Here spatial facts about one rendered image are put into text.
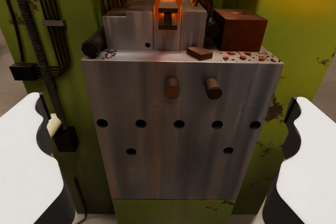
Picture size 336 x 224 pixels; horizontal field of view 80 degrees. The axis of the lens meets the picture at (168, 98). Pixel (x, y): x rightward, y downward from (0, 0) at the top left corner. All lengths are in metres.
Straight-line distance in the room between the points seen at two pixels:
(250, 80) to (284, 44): 0.26
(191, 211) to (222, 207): 0.10
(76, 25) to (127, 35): 0.21
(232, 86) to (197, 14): 0.16
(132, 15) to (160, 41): 0.07
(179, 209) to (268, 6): 0.64
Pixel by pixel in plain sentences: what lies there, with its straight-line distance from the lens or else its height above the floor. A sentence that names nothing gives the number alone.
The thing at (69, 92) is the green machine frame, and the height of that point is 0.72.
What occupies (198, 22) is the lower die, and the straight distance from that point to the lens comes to 0.42.
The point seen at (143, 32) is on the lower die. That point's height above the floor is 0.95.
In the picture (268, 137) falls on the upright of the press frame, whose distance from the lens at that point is 0.85.
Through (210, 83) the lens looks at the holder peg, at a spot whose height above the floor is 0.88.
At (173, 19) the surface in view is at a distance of 0.36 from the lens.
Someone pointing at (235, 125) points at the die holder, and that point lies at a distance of 0.48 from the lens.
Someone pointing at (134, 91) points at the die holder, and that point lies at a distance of 0.41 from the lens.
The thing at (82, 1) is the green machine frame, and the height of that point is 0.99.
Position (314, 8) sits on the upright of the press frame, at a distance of 0.67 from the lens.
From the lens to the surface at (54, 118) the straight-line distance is 0.76.
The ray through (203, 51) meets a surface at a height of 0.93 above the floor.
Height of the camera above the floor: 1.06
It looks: 32 degrees down
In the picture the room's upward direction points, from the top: 1 degrees clockwise
